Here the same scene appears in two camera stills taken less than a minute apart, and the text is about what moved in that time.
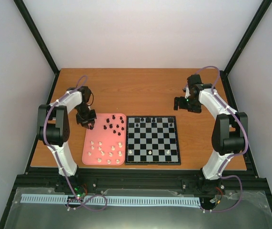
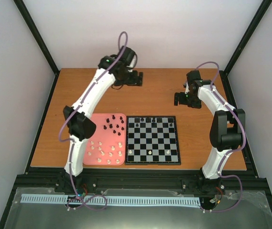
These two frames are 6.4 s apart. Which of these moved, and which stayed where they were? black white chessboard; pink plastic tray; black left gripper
Moved: black left gripper
Stayed: pink plastic tray; black white chessboard
